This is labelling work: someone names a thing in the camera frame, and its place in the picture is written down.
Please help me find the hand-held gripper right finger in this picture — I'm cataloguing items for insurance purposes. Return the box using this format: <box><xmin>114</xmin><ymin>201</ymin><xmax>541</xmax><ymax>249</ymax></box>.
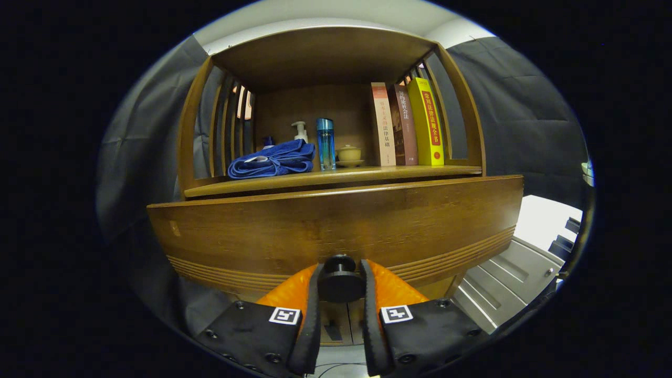
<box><xmin>359</xmin><ymin>260</ymin><xmax>491</xmax><ymax>376</ymax></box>

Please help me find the yellow book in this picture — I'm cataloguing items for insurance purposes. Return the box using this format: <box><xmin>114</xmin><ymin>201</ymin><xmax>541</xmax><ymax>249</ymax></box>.
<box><xmin>408</xmin><ymin>77</ymin><xmax>445</xmax><ymax>166</ymax></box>

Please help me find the wooden cabinet door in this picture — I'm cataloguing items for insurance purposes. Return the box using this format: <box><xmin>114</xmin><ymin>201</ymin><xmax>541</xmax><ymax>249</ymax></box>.
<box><xmin>348</xmin><ymin>302</ymin><xmax>365</xmax><ymax>344</ymax></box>
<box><xmin>319</xmin><ymin>302</ymin><xmax>351</xmax><ymax>346</ymax></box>

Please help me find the tall blue glass bottle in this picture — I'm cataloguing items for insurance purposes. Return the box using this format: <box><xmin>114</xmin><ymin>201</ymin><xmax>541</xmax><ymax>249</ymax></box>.
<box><xmin>316</xmin><ymin>118</ymin><xmax>337</xmax><ymax>171</ymax></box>

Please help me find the wooden cabinet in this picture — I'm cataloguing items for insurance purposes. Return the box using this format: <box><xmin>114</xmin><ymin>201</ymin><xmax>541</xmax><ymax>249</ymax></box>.
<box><xmin>176</xmin><ymin>26</ymin><xmax>486</xmax><ymax>347</ymax></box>

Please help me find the wooden countertop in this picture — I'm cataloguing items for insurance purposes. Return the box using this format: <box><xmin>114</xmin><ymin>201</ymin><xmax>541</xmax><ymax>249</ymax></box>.
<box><xmin>184</xmin><ymin>165</ymin><xmax>482</xmax><ymax>198</ymax></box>

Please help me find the brown book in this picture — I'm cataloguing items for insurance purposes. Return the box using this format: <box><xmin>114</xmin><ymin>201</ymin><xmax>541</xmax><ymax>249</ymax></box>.
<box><xmin>388</xmin><ymin>84</ymin><xmax>419</xmax><ymax>166</ymax></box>

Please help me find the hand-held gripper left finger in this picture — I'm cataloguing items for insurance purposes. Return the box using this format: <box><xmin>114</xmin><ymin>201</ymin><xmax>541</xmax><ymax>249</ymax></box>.
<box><xmin>197</xmin><ymin>262</ymin><xmax>323</xmax><ymax>377</ymax></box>

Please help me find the beige book with orange band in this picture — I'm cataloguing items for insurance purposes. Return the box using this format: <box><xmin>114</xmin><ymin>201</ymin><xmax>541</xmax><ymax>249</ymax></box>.
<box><xmin>371</xmin><ymin>82</ymin><xmax>396</xmax><ymax>167</ymax></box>

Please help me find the folded blue towel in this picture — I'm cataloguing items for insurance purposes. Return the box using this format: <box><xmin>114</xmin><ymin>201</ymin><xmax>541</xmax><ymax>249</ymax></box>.
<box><xmin>227</xmin><ymin>139</ymin><xmax>316</xmax><ymax>180</ymax></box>

